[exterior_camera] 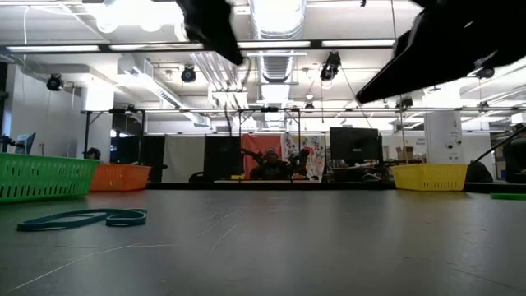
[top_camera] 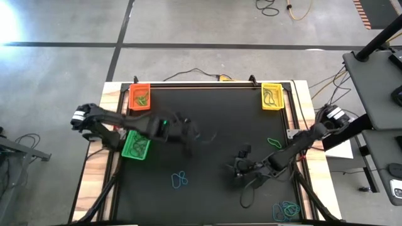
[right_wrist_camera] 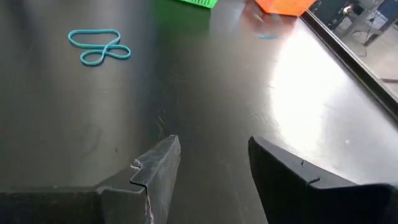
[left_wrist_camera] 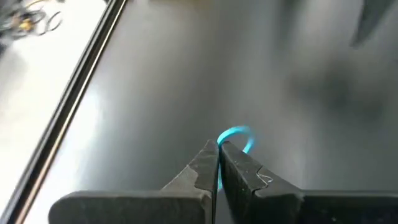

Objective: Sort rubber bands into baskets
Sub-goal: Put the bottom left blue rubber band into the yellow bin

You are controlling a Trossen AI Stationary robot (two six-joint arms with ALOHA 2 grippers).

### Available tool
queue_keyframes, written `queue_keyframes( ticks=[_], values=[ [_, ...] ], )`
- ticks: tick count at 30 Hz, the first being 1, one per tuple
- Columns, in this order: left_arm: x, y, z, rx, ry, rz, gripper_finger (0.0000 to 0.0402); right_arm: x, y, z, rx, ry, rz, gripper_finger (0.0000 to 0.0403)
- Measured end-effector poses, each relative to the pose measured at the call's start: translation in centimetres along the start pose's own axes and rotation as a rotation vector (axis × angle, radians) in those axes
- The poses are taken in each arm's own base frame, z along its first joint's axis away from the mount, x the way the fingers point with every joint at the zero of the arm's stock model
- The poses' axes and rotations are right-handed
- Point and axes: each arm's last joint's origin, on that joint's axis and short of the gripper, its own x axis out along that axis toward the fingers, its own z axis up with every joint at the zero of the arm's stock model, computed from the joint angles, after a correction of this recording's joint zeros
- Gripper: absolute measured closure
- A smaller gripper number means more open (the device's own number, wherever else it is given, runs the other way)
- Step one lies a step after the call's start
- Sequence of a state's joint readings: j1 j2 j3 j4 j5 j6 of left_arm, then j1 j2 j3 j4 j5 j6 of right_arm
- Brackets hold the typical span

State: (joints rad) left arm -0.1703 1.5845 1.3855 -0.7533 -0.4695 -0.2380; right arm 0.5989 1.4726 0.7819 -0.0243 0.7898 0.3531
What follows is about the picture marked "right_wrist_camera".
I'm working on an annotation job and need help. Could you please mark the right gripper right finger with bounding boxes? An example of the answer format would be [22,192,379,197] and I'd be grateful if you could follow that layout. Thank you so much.
[248,135,398,224]

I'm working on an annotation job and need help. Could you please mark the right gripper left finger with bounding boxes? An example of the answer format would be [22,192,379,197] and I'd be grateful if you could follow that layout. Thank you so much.
[0,134,182,224]

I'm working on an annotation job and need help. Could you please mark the orange plastic basket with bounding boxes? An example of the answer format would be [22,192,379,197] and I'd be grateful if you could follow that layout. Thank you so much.
[254,0,317,17]

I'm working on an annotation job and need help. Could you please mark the green plastic basket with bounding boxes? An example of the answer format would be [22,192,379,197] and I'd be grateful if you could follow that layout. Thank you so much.
[178,0,218,9]

